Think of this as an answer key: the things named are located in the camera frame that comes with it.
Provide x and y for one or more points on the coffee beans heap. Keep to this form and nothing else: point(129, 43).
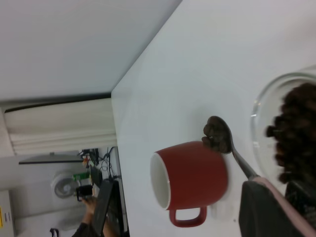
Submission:
point(296, 118)

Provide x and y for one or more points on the white wall moulding ledge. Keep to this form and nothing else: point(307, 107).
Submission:
point(61, 128)

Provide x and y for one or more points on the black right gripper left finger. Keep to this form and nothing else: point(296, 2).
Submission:
point(261, 212)

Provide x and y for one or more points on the person's bare hand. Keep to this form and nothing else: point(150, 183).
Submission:
point(90, 206)

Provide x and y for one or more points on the green circuit board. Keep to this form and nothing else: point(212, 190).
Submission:
point(81, 176)

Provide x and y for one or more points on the yellow warning label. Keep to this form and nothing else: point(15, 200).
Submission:
point(5, 217)

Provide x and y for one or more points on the black flat shelf board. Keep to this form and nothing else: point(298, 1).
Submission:
point(49, 160)

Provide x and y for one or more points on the person's forearm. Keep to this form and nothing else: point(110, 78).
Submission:
point(84, 228)

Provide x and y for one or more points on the small scooped coffee bean portion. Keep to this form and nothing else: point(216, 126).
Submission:
point(214, 133)

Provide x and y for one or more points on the red ceramic mug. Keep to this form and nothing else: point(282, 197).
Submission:
point(197, 177)

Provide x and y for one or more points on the small black device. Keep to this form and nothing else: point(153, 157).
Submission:
point(84, 191)

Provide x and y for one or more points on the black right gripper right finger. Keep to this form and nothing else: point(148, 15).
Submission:
point(303, 200)

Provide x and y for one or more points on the dark keyboard slab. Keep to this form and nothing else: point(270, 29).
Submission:
point(108, 205)

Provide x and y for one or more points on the white round fan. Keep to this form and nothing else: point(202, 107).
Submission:
point(63, 187)

